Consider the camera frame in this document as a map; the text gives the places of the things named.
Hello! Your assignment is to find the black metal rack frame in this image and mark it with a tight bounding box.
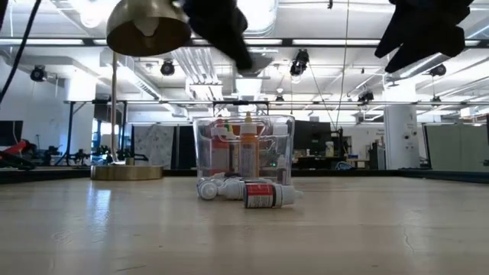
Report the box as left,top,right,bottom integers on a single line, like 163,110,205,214
64,99,129,163

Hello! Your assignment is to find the large green-cap colouring bottle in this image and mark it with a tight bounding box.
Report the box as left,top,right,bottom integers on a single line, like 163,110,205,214
223,121,241,176

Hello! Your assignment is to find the clear plastic bin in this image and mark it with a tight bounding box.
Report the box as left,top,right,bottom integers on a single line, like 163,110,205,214
193,113,296,186

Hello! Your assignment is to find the black monitor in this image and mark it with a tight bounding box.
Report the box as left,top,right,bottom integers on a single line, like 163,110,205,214
293,120,332,157

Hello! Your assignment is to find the dark wall screen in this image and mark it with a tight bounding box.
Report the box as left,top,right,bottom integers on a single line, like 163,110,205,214
0,120,24,148

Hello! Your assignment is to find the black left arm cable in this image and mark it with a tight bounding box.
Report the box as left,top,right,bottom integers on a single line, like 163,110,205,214
0,0,43,105

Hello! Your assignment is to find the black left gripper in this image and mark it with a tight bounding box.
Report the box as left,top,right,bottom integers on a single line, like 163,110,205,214
183,0,254,73

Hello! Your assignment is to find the white dropper bottle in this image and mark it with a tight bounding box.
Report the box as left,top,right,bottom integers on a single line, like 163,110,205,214
217,178,245,201

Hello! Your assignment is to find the black aluminium table frame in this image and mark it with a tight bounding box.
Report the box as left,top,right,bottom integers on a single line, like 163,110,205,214
0,167,489,185

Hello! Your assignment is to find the small red-label dropper bottle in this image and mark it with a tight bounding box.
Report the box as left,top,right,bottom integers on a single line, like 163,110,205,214
243,183,305,209

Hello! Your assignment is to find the green partition wall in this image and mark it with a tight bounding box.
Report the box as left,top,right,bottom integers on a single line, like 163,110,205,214
423,124,489,172

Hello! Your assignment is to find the patterned grey panel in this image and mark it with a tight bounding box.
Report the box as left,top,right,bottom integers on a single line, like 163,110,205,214
133,125,175,169

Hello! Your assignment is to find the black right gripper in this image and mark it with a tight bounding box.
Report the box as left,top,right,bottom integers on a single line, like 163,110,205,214
374,0,474,73

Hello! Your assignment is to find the silver ventilation duct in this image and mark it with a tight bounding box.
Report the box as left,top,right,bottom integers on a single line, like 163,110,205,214
232,0,280,77

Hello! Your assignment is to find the large orange colouring bottle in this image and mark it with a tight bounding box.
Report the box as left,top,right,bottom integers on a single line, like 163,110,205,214
211,117,231,177

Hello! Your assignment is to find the large yellow colouring bottle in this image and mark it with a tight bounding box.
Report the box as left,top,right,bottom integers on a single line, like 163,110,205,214
239,111,260,180

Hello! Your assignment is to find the brass dome table lamp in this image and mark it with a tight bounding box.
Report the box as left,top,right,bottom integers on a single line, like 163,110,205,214
90,0,192,182

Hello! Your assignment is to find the red object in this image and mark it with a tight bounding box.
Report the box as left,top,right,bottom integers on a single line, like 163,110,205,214
0,140,30,156

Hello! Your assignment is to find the small brown dropper bottle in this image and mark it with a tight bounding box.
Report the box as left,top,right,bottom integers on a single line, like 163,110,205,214
274,154,288,185

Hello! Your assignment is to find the white round column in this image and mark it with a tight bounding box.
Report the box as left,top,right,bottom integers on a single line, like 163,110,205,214
384,103,419,170

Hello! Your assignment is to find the long ceiling light bar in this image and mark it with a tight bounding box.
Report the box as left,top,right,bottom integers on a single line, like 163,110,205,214
0,37,489,48

